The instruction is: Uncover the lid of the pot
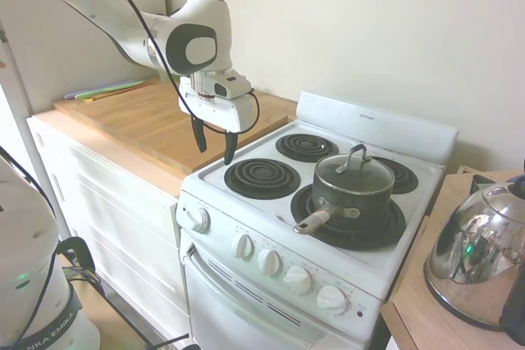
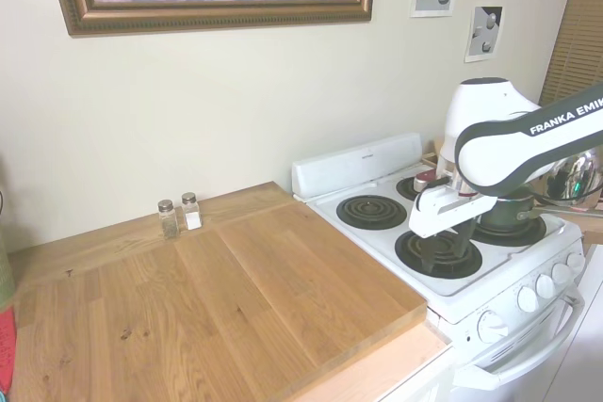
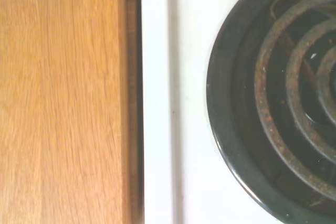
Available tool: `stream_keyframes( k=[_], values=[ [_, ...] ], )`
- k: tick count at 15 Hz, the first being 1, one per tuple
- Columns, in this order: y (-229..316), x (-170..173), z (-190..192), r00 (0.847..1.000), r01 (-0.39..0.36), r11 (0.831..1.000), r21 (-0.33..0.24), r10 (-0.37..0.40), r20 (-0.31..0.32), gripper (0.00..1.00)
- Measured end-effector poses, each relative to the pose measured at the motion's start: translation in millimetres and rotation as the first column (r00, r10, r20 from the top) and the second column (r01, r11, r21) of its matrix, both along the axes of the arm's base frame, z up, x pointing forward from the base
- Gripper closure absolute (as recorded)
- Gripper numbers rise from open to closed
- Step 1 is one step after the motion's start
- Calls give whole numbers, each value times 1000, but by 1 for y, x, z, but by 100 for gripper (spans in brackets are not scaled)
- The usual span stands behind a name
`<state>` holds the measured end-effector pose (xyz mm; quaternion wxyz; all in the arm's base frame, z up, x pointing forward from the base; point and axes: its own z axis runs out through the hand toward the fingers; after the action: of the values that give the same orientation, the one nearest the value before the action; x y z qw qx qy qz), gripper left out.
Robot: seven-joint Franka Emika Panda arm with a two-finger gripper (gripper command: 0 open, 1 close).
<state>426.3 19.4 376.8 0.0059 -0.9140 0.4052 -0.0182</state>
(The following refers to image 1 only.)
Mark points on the large black coil burner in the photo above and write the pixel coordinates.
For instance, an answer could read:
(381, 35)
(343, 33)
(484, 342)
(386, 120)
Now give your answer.
(369, 235)

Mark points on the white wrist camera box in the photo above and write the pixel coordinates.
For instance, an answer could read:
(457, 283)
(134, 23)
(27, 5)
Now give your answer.
(234, 87)

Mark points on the light wooden side table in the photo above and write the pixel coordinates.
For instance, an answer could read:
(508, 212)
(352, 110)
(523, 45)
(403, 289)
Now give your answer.
(414, 288)

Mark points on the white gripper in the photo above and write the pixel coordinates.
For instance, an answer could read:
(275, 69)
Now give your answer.
(217, 114)

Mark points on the wooden butcher block board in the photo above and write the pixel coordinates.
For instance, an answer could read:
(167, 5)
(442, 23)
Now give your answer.
(156, 124)

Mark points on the white kitchen cabinet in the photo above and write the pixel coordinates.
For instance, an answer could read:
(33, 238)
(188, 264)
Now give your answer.
(115, 219)

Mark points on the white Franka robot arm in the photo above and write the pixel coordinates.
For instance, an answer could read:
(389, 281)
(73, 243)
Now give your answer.
(201, 22)

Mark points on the silver electric kettle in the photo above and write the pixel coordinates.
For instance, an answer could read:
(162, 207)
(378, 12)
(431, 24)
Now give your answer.
(471, 243)

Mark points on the white stove knob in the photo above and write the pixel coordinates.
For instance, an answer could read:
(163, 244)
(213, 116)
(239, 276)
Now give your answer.
(297, 280)
(332, 299)
(243, 246)
(269, 262)
(198, 219)

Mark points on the orange plastic cutting mat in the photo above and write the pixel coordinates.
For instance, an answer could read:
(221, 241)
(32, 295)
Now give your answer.
(123, 92)

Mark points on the small black coil burner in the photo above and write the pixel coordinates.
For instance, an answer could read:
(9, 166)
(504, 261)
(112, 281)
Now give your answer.
(404, 178)
(307, 148)

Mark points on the glass pot lid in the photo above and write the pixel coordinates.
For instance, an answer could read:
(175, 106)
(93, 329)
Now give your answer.
(369, 178)

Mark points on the medium black coil burner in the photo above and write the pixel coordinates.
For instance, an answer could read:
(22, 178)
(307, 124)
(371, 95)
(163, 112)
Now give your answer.
(262, 180)

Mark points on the white stand pole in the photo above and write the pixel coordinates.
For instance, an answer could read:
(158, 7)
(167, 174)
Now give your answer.
(24, 92)

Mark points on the white electric stove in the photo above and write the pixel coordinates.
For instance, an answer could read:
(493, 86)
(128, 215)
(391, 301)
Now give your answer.
(250, 212)

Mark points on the green plastic cutting mat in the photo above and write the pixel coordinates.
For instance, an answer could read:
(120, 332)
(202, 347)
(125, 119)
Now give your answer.
(123, 87)

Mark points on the red stove indicator light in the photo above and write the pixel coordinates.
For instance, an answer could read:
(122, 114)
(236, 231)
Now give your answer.
(360, 314)

